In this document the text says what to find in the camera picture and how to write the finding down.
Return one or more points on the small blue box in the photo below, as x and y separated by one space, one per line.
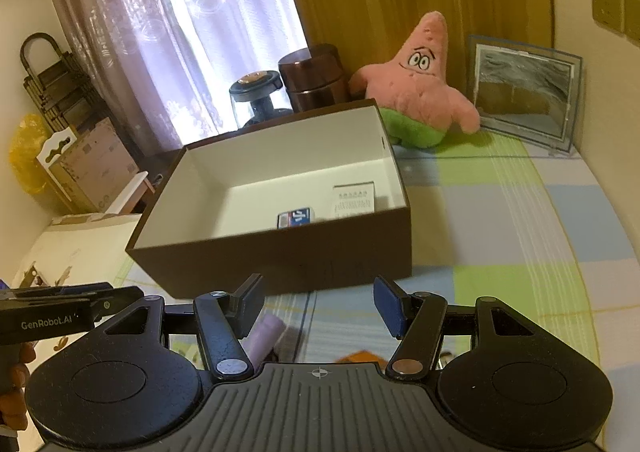
297 218

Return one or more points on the person's left hand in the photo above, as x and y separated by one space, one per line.
12 402

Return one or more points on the brown metal canister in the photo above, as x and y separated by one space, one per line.
315 77

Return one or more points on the purple object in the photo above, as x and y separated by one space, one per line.
267 337

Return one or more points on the yellow plastic bag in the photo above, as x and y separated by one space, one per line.
30 152

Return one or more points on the white printed card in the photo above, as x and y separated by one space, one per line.
355 202

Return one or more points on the beige wall socket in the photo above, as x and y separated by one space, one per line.
606 2
632 10

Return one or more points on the checked bedsheet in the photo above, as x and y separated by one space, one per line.
500 232

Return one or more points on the pink starfish plush toy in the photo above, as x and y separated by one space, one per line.
415 92

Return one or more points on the white-edged cardboard packaging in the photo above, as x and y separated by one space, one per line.
50 167

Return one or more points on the glass jar with black lid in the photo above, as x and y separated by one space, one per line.
255 82

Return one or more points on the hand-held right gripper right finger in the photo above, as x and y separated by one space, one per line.
387 304

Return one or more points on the brown cardboard box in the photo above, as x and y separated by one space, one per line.
280 257

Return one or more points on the white stool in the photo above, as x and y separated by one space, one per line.
130 187

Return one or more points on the glass picture frame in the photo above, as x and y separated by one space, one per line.
520 87

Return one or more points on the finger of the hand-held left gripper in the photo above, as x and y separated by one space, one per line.
85 288
120 299

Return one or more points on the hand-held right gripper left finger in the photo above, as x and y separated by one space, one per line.
246 304

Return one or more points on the orange utility knife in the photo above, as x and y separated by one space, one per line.
360 358

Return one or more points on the dark folded rack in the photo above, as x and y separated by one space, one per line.
55 82

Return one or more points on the purple lace curtain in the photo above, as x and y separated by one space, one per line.
150 32

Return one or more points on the plain cardboard box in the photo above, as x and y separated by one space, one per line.
100 162

